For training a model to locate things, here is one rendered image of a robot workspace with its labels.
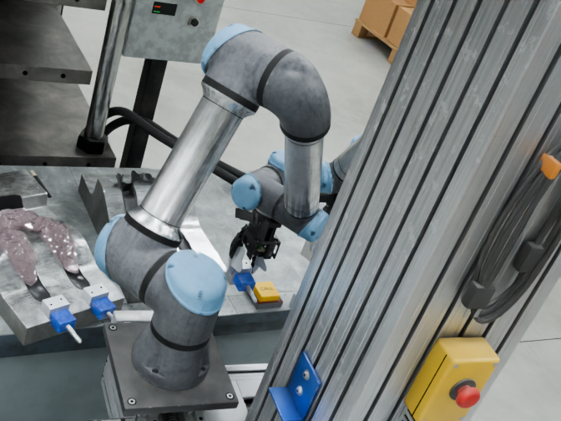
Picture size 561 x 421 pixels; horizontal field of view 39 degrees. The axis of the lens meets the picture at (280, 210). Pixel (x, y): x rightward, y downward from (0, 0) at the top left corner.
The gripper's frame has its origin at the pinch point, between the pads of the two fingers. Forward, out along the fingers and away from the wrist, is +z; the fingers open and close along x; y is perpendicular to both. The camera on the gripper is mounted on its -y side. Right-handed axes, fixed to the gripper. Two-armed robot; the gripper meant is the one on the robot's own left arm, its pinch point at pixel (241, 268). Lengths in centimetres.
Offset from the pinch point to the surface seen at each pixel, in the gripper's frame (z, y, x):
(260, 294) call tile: 10.5, -1.1, 9.5
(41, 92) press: 16, -118, -25
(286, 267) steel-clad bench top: 14.3, -15.9, 26.2
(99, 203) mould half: 5.8, -36.3, -26.7
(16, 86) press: 16, -121, -33
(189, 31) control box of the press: -24, -92, 12
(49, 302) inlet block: 5.9, 2.3, -48.3
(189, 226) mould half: 5.8, -25.3, -3.8
